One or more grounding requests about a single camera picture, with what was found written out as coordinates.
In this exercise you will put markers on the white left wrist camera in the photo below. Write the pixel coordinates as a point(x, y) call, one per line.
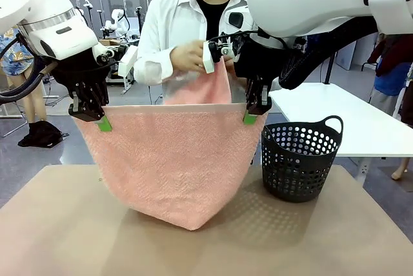
point(127, 61)

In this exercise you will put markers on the grey garment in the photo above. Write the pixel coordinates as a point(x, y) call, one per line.
point(384, 100)

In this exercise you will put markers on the person's right forearm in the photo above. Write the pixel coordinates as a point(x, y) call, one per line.
point(151, 69)

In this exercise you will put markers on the black chair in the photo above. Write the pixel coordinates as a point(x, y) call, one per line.
point(13, 121)

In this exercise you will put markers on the black stand with white top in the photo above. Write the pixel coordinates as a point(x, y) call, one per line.
point(88, 5)

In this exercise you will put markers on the person's right hand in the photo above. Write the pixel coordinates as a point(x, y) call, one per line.
point(188, 56)

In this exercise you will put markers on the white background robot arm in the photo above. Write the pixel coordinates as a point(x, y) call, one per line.
point(117, 21)

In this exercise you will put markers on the person's left hand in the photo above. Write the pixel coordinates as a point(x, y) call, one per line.
point(228, 59)

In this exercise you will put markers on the tan mannequin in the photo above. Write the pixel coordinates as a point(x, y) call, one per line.
point(35, 95)

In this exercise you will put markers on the dark maroon jacket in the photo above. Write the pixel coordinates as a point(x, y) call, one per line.
point(397, 53)

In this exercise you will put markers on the large white table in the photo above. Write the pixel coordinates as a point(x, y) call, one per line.
point(371, 127)

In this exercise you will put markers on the blue floral shirt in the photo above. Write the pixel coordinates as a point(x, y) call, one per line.
point(13, 60)

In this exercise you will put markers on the black perforated laundry basket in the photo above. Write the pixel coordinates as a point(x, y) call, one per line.
point(290, 185)

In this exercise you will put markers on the person in white shirt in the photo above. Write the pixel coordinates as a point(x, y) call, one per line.
point(171, 15)

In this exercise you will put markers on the blue garment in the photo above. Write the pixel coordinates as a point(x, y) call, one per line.
point(390, 79)

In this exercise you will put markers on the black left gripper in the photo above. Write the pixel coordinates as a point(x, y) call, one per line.
point(80, 69)

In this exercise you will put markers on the flat cardboard box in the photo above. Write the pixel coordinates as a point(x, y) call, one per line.
point(109, 42)

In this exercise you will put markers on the black camera tripod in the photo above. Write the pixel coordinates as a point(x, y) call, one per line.
point(139, 21)

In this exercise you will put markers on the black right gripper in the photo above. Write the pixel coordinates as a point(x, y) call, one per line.
point(258, 60)

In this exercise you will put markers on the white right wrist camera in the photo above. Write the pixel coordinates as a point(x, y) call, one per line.
point(208, 63)

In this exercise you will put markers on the tan mannequin foot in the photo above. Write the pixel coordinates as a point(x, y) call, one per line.
point(400, 171)

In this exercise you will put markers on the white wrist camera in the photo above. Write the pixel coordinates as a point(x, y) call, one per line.
point(127, 61)
point(208, 63)

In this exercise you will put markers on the pink towel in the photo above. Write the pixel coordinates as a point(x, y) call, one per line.
point(167, 160)

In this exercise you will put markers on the tall black tripod stand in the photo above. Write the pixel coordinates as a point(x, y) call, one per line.
point(329, 69)

